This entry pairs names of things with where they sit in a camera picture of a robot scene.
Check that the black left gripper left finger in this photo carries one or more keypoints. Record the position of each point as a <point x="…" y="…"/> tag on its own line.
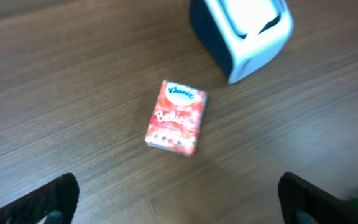
<point x="54" y="202"/>

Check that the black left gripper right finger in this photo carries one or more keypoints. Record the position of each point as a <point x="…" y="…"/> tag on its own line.
<point x="303" y="202"/>

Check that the red tissue pack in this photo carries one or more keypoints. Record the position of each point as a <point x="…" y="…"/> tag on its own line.
<point x="176" y="119"/>

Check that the white barcode scanner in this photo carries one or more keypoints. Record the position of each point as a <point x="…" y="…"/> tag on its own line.
<point x="241" y="35"/>

